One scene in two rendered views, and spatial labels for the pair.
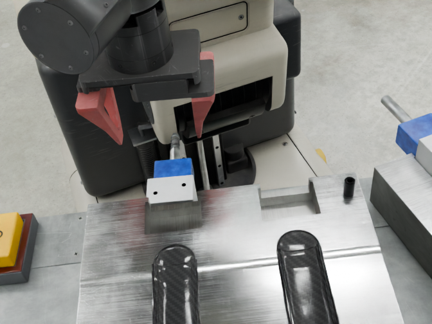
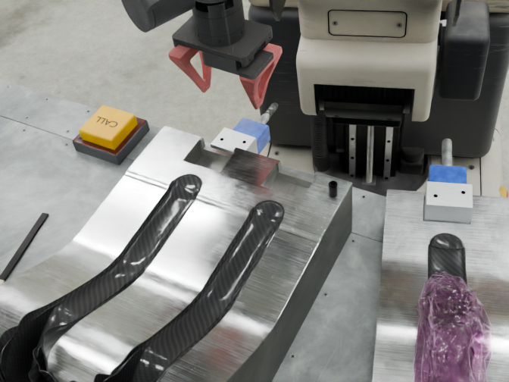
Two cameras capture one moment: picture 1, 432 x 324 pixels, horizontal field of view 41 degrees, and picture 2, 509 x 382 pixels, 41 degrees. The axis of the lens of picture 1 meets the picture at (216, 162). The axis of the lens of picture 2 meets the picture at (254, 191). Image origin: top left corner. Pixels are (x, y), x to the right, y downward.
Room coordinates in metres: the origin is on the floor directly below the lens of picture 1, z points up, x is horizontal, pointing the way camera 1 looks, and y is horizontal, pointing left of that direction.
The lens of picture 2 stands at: (-0.13, -0.31, 1.47)
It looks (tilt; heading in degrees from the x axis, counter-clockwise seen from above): 48 degrees down; 32
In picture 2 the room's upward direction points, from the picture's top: 8 degrees counter-clockwise
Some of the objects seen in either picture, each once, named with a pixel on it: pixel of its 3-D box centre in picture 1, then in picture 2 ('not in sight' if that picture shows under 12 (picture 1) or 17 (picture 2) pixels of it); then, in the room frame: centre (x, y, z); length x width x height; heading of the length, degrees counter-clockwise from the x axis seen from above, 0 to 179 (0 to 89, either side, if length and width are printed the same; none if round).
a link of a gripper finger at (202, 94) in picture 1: (179, 98); (245, 73); (0.42, 0.03, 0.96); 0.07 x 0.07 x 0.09; 85
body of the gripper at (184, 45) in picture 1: (136, 36); (219, 17); (0.42, 0.05, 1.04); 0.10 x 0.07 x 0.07; 85
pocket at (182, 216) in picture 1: (175, 224); (212, 164); (0.35, 0.05, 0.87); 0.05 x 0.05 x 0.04; 88
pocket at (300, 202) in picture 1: (288, 210); (291, 189); (0.35, -0.06, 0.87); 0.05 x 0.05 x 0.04; 88
